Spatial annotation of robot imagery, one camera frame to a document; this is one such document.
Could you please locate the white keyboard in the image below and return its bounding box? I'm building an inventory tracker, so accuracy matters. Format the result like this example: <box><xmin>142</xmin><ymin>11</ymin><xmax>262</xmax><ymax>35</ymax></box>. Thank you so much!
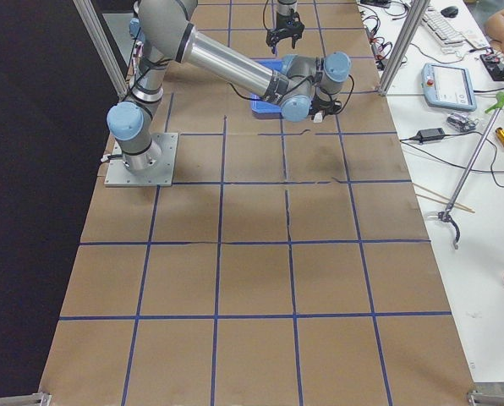
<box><xmin>421</xmin><ymin>8</ymin><xmax>465</xmax><ymax>47</ymax></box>

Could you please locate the black power adapter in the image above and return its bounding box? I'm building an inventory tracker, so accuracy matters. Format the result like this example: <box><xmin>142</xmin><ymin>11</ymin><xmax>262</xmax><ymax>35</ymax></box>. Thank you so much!
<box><xmin>416</xmin><ymin>128</ymin><xmax>446</xmax><ymax>144</ymax></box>

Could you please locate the wooden chopstick pair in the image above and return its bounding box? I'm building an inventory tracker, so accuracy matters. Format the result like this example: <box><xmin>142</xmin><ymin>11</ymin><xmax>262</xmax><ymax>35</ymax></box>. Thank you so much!
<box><xmin>413</xmin><ymin>183</ymin><xmax>475</xmax><ymax>213</ymax></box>

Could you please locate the teach pendant tablet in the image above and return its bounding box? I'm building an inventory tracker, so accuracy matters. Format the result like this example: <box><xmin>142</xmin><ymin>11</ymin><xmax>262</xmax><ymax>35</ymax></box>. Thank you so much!
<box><xmin>421</xmin><ymin>63</ymin><xmax>477</xmax><ymax>112</ymax></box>

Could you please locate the blue plastic tray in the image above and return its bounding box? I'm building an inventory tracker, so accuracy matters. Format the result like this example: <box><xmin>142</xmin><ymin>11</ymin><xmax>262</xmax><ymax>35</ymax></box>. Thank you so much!
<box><xmin>249</xmin><ymin>59</ymin><xmax>289</xmax><ymax>119</ymax></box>

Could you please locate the green handled reacher grabber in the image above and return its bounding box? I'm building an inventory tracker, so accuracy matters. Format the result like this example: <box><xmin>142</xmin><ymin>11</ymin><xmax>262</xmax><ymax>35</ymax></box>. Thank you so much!
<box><xmin>437</xmin><ymin>91</ymin><xmax>504</xmax><ymax>250</ymax></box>

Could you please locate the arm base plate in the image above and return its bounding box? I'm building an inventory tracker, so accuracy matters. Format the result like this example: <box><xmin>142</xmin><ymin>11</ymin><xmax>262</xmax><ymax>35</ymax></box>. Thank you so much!
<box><xmin>104</xmin><ymin>133</ymin><xmax>178</xmax><ymax>187</ymax></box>
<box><xmin>129</xmin><ymin>41</ymin><xmax>144</xmax><ymax>75</ymax></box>

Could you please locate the aluminium frame post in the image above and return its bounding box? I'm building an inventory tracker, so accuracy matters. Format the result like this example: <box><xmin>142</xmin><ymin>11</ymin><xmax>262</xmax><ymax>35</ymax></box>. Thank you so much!
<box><xmin>377</xmin><ymin>0</ymin><xmax>430</xmax><ymax>96</ymax></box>

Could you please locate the black computer mouse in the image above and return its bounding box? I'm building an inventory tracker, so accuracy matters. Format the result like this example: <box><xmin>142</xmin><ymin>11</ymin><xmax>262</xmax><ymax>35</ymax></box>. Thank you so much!
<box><xmin>441</xmin><ymin>6</ymin><xmax>459</xmax><ymax>19</ymax></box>

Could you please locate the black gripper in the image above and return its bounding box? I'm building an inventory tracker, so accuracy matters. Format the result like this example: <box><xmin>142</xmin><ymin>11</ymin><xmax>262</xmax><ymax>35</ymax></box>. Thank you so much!
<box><xmin>310</xmin><ymin>91</ymin><xmax>343</xmax><ymax>115</ymax></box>
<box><xmin>266</xmin><ymin>11</ymin><xmax>304</xmax><ymax>54</ymax></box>

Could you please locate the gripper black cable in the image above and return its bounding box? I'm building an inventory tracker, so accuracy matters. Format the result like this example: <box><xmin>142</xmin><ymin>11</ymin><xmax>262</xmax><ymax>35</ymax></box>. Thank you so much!
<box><xmin>327</xmin><ymin>74</ymin><xmax>357</xmax><ymax>116</ymax></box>

